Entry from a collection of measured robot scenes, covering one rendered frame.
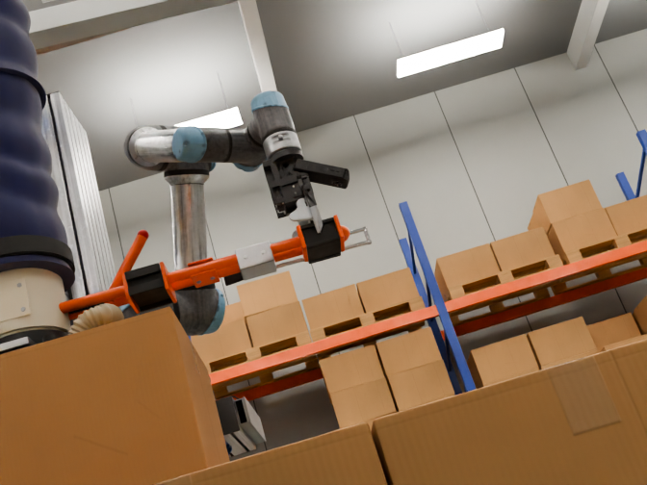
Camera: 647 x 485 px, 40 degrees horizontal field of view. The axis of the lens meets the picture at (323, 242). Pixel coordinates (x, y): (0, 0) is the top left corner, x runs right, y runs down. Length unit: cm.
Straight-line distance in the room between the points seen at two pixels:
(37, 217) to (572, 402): 120
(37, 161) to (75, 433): 64
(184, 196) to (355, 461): 151
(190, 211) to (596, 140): 966
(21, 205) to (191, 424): 60
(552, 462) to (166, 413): 78
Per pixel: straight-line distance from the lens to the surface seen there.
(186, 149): 186
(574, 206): 972
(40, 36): 427
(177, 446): 146
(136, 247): 179
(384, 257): 1070
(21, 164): 188
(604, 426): 88
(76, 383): 153
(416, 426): 85
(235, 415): 220
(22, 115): 196
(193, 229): 226
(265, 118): 186
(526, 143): 1147
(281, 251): 173
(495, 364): 900
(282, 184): 178
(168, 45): 951
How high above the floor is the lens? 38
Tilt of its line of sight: 23 degrees up
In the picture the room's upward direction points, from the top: 18 degrees counter-clockwise
